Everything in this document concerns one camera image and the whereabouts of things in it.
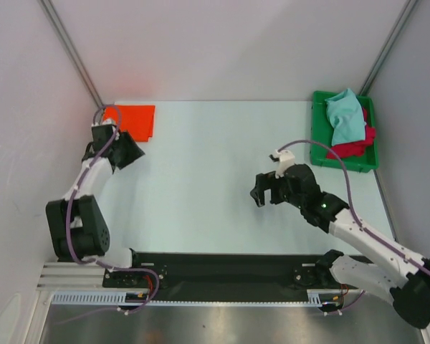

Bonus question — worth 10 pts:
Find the green plastic bin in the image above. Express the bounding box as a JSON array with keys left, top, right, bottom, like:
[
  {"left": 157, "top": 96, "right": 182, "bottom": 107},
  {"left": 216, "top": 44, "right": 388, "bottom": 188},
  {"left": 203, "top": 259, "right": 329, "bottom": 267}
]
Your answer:
[{"left": 310, "top": 89, "right": 378, "bottom": 172}]

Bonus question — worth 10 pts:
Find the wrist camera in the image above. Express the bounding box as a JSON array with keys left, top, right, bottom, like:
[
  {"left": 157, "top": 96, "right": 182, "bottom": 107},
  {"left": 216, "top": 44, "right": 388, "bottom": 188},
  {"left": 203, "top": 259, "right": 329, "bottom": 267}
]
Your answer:
[
  {"left": 100, "top": 118, "right": 117, "bottom": 126},
  {"left": 269, "top": 149, "right": 295, "bottom": 178}
]

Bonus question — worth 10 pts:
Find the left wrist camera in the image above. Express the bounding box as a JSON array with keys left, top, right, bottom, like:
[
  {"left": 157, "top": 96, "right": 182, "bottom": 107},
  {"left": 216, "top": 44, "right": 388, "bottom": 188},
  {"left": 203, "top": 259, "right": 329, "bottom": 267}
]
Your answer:
[{"left": 100, "top": 118, "right": 117, "bottom": 126}]

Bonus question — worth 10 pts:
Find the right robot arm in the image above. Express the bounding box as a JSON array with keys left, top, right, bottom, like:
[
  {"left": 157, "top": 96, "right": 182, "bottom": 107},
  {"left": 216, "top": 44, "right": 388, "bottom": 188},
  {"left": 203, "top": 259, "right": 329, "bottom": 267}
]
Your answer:
[{"left": 250, "top": 164, "right": 430, "bottom": 329}]

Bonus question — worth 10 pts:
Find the teal t shirt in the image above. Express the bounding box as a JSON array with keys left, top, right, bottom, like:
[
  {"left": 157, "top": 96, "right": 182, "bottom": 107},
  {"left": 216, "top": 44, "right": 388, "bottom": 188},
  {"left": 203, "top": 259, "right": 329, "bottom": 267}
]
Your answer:
[{"left": 325, "top": 88, "right": 366, "bottom": 146}]

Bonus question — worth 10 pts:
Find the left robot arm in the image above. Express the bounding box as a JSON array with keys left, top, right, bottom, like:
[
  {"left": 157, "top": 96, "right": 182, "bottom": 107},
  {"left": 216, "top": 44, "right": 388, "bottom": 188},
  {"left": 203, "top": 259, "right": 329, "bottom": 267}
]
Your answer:
[{"left": 45, "top": 122, "right": 145, "bottom": 287}]

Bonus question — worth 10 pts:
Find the right aluminium corner post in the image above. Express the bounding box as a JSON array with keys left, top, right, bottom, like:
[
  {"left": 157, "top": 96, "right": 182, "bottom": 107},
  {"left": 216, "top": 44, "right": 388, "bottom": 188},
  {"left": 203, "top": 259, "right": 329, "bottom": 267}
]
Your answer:
[{"left": 358, "top": 0, "right": 421, "bottom": 96}]

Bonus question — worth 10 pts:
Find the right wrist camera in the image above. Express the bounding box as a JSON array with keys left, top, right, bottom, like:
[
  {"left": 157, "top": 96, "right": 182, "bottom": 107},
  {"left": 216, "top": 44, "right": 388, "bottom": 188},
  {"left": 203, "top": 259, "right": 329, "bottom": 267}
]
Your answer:
[{"left": 269, "top": 149, "right": 295, "bottom": 178}]

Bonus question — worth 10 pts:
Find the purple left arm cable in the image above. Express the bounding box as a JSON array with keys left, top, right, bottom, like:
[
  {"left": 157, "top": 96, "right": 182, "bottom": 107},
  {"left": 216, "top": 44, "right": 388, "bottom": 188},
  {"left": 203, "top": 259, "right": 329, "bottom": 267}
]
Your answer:
[{"left": 53, "top": 104, "right": 161, "bottom": 325}]

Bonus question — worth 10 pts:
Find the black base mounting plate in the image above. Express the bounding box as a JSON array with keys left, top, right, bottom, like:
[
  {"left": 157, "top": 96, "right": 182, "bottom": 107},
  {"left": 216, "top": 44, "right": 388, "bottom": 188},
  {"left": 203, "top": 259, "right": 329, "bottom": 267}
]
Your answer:
[{"left": 57, "top": 250, "right": 406, "bottom": 302}]

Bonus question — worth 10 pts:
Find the orange t shirt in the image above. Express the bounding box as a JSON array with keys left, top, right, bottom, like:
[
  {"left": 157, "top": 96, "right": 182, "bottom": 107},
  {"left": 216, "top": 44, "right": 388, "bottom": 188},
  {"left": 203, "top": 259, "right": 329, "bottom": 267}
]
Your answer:
[{"left": 118, "top": 105, "right": 156, "bottom": 143}]

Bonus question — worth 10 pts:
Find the red t shirt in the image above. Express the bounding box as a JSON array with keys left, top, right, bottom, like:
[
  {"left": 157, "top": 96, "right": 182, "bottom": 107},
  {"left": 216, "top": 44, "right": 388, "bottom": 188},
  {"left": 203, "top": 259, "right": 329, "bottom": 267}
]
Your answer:
[{"left": 331, "top": 107, "right": 376, "bottom": 158}]

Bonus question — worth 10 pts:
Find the left aluminium corner post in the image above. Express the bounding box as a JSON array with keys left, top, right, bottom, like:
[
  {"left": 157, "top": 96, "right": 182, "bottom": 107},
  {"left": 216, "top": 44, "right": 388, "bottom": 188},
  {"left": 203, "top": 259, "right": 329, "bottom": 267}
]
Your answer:
[{"left": 37, "top": 0, "right": 104, "bottom": 108}]

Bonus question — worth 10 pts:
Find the white slotted cable duct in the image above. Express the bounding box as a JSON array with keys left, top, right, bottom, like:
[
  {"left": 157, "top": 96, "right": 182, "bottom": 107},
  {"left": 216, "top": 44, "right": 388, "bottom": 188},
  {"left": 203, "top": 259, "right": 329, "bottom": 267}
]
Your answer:
[{"left": 51, "top": 291, "right": 341, "bottom": 307}]

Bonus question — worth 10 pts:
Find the aluminium corner post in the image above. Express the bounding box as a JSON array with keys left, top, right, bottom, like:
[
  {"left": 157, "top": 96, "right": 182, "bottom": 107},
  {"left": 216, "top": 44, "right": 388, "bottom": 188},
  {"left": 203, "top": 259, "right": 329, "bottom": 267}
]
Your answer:
[
  {"left": 37, "top": 0, "right": 104, "bottom": 108},
  {"left": 358, "top": 0, "right": 421, "bottom": 96}
]

